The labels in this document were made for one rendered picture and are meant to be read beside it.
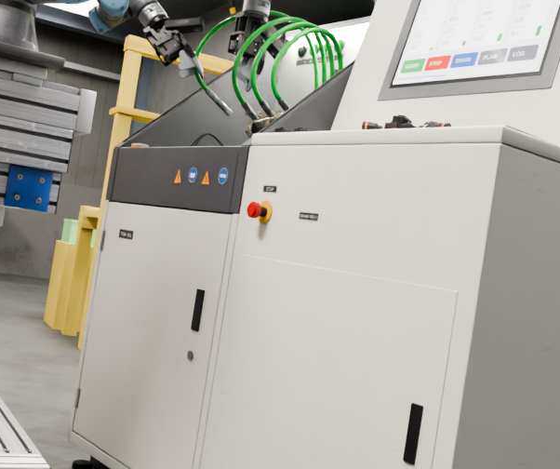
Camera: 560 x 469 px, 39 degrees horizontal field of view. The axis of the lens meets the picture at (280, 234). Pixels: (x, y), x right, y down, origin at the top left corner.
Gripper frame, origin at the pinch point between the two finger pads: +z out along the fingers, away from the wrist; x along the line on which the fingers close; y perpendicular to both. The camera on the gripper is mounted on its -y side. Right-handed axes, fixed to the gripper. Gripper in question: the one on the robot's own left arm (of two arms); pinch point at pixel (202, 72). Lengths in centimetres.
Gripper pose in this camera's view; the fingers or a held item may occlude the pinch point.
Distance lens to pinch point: 236.8
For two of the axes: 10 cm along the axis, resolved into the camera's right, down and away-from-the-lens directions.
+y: -8.1, 5.5, -2.0
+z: 5.8, 8.0, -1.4
